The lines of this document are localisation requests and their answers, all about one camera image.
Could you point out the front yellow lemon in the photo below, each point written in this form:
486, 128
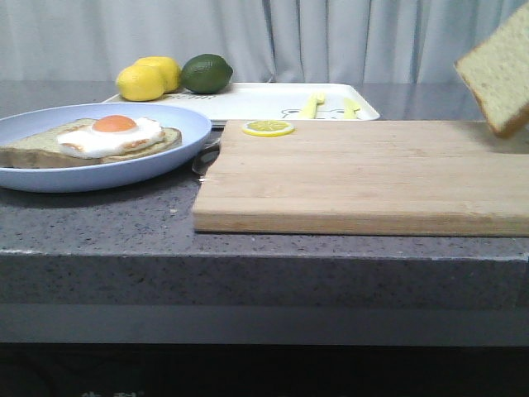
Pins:
139, 83

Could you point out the yellow lemon slice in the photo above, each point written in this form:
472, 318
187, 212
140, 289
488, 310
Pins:
268, 128

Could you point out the rear yellow lemon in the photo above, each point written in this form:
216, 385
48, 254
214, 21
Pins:
168, 67

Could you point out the green lime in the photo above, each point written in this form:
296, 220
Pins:
206, 74

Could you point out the bread slice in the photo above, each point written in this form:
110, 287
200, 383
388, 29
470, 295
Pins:
496, 73
41, 150

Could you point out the metal cutting board handle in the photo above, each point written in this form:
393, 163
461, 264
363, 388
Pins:
205, 157

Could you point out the grey white curtain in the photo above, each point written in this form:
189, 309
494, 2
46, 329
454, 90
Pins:
349, 42

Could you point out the yellow plastic knife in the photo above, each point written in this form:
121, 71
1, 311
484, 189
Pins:
351, 109

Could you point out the yellow plastic fork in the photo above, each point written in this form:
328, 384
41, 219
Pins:
309, 110

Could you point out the fake fried egg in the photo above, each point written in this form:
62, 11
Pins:
111, 135

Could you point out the white rectangular tray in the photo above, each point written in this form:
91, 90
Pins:
271, 101

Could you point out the wooden cutting board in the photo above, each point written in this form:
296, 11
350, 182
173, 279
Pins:
405, 178

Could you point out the light blue round plate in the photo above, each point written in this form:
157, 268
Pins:
194, 126

